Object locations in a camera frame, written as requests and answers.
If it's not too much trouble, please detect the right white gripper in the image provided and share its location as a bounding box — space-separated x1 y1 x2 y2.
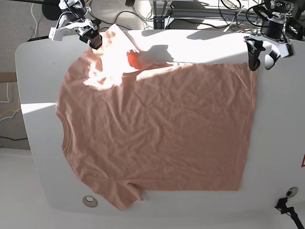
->
49 18 102 50

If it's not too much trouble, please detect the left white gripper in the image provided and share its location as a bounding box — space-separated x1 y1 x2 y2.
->
244 33 295 71

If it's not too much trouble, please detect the salmon pink T-shirt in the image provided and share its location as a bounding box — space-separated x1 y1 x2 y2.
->
56 25 257 210

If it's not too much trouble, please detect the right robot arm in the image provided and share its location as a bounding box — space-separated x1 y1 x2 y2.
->
49 0 102 50

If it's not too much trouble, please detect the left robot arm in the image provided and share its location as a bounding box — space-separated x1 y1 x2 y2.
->
244 0 305 71

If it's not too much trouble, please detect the black round base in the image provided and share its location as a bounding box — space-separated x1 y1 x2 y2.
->
42 0 69 21

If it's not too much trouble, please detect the red warning sticker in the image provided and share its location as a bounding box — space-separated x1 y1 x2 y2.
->
301 154 305 167

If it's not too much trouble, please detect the metal table grommet right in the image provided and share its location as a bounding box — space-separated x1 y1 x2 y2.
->
286 187 298 198

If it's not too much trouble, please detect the metal table grommet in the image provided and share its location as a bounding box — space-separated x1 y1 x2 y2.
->
286 187 298 198
82 196 98 208

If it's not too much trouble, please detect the black table clamp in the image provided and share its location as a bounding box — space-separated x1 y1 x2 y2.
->
274 198 304 229

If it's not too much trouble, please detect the metal table grommet left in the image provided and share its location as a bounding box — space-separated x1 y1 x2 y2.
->
82 196 98 208

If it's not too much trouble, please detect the aluminium frame stand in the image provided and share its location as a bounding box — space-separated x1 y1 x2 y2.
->
149 0 261 30

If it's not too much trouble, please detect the yellow cable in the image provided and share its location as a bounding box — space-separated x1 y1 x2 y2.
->
0 95 22 121

